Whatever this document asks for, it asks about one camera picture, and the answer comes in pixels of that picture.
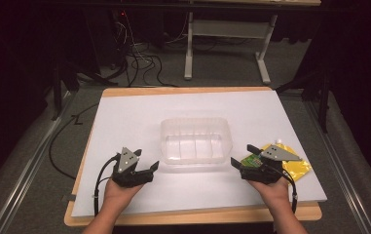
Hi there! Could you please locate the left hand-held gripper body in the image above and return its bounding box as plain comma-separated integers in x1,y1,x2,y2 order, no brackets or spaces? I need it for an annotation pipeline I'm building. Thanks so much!
111,146,155,189

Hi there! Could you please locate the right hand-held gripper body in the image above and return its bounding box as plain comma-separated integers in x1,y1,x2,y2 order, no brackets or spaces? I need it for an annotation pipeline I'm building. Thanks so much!
240,144,303,185

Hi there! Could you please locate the yellow snack packet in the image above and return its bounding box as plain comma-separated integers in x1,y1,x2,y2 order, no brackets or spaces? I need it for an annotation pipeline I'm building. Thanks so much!
241,142,314,183

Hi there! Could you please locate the person's right hand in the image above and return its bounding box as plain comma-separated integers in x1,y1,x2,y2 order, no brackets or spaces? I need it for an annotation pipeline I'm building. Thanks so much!
247,176,292,215

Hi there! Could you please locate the person's left hand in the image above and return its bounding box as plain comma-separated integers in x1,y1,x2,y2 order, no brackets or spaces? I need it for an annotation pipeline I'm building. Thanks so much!
103,178,145,215

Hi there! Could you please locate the white board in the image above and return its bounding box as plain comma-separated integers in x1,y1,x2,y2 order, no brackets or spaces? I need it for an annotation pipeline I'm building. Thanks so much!
70,90,328,218

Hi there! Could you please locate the clear plastic container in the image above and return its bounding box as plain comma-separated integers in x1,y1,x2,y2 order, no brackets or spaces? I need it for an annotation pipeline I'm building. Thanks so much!
159,117,234,166

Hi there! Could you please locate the wooden table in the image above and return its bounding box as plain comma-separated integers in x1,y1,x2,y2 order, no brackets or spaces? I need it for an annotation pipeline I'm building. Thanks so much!
63,86,323,228

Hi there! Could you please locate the black stand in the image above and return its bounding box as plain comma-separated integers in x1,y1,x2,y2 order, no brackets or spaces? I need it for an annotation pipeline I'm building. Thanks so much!
275,66,334,135
50,59,110,122

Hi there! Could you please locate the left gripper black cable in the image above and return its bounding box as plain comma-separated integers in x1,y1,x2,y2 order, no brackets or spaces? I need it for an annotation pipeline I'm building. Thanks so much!
93,153,123,217

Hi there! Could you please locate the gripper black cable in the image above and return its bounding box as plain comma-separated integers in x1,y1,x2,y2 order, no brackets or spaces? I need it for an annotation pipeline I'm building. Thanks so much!
93,153,123,217
264,164,299,215

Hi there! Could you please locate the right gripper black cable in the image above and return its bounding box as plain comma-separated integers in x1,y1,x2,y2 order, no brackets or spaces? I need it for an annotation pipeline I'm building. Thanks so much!
264,164,299,215

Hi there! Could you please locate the black floor cable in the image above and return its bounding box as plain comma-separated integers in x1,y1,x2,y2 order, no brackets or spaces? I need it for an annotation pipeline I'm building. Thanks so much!
48,102,100,180

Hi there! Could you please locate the metal floor rail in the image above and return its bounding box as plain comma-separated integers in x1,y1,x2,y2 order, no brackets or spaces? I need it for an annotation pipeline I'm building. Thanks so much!
0,91,77,234
304,100,371,234

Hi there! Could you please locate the bundle of floor cables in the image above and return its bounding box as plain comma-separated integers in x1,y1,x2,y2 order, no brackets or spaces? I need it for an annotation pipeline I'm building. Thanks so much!
109,9,191,89

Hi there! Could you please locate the white metal desk frame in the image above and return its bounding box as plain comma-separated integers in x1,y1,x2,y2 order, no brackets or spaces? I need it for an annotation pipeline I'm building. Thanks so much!
183,0,322,86

